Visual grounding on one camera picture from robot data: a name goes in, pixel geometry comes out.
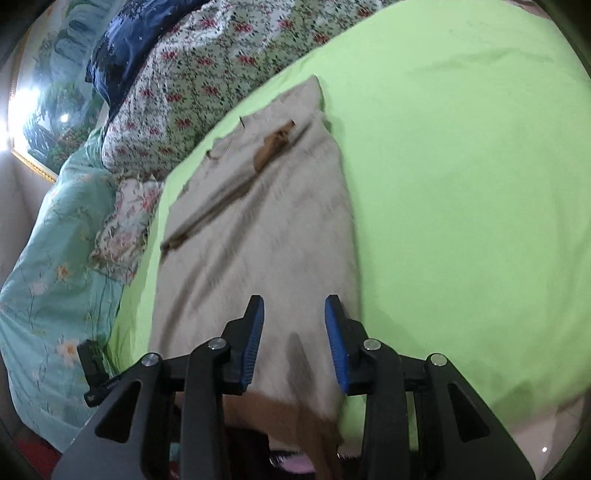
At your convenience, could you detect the gold framed landscape painting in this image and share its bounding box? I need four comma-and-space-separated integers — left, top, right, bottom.
7, 0, 112, 183

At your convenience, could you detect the beige knit sweater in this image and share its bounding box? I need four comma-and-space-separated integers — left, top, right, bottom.
148, 74, 364, 480

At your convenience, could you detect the lime green bed sheet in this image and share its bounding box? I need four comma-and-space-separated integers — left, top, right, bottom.
106, 0, 591, 462

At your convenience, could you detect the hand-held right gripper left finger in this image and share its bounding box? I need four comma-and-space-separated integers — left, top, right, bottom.
53, 295, 265, 480

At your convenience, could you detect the ruffled floral pillow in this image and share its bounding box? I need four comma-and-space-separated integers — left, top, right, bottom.
90, 178, 165, 283

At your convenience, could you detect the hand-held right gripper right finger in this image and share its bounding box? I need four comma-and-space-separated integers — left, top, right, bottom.
324, 295, 536, 480

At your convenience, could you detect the teal floral quilt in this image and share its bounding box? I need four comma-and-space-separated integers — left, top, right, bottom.
0, 127, 124, 453

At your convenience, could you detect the red flower print quilt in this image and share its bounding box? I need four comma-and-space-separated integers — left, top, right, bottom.
100, 0, 402, 180

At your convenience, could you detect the navy blue cloth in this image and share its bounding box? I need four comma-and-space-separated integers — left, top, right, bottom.
85, 0, 209, 112

